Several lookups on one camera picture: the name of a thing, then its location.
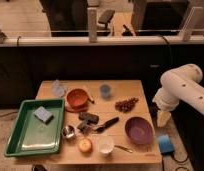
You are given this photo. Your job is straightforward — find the orange fruit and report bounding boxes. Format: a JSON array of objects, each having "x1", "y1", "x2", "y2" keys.
[{"x1": 78, "y1": 138, "x2": 93, "y2": 153}]

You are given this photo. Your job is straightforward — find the purple bowl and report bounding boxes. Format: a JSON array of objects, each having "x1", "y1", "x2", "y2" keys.
[{"x1": 125, "y1": 117, "x2": 153, "y2": 145}]

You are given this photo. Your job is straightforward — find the bunch of red grapes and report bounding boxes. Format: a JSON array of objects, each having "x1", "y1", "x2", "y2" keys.
[{"x1": 115, "y1": 97, "x2": 138, "y2": 113}]

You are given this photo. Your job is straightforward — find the blue plastic cup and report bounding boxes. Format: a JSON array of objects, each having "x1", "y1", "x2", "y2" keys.
[{"x1": 100, "y1": 84, "x2": 111, "y2": 99}]

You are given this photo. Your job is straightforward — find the wooden spoon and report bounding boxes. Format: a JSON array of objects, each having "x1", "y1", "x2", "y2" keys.
[{"x1": 83, "y1": 86, "x2": 95, "y2": 104}]

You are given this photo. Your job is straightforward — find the blue sponge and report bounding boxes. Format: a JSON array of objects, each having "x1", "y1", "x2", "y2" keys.
[{"x1": 33, "y1": 106, "x2": 53, "y2": 123}]

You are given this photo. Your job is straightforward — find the black handled spatula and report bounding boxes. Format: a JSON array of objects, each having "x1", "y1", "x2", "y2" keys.
[{"x1": 94, "y1": 117, "x2": 119, "y2": 133}]

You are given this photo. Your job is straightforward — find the green plastic tray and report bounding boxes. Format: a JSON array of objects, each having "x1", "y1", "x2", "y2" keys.
[{"x1": 4, "y1": 99, "x2": 65, "y2": 157}]

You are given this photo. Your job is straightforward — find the metal spoon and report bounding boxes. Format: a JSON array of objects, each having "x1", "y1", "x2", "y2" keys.
[{"x1": 114, "y1": 145, "x2": 133, "y2": 153}]

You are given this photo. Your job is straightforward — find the white cup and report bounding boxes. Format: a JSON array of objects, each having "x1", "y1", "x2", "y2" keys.
[{"x1": 97, "y1": 136, "x2": 114, "y2": 156}]

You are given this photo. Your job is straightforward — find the red orange bowl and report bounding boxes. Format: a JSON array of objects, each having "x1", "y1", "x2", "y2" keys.
[{"x1": 66, "y1": 88, "x2": 88, "y2": 108}]

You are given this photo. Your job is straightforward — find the orange plate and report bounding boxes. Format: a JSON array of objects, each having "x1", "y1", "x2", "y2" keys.
[{"x1": 65, "y1": 106, "x2": 88, "y2": 113}]

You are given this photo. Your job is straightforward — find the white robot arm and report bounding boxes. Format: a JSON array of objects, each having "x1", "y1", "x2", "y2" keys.
[{"x1": 152, "y1": 64, "x2": 204, "y2": 127}]

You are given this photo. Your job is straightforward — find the small metal cup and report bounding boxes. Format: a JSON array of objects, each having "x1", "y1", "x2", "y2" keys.
[{"x1": 62, "y1": 125, "x2": 75, "y2": 140}]

